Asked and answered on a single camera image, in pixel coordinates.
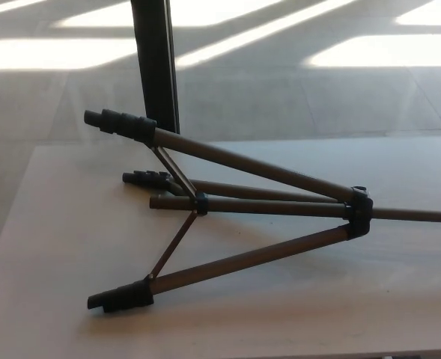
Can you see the bronze tripod with black feet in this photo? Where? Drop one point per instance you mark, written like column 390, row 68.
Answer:
column 242, row 161

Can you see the black vertical pillar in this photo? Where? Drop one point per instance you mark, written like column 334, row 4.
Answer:
column 156, row 75

